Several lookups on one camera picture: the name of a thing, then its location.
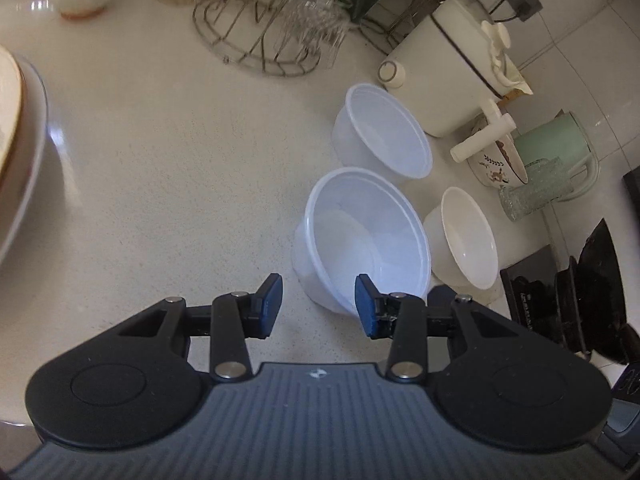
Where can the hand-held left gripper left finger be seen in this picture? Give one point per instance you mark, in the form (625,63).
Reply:
(267,310)

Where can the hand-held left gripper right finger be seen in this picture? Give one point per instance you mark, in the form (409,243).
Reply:
(367,310)

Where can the translucent plastic bowl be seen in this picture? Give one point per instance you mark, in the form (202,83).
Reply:
(380,130)
(360,240)

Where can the white ceramic bowl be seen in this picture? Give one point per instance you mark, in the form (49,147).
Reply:
(465,245)

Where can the pink floral plate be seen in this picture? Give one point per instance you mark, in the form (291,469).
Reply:
(30,150)

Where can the black induction cooker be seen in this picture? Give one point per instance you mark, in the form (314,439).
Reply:
(535,295)

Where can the floral ceramic bowl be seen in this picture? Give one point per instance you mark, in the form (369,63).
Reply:
(495,167)

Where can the textured glass cup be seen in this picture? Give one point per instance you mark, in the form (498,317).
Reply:
(535,190)

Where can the green kettle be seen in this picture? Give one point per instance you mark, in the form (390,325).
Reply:
(555,145)

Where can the white electric pot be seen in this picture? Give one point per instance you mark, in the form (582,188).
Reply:
(440,70)

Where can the upturned glasses on rack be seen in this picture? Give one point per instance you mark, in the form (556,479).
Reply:
(310,10)

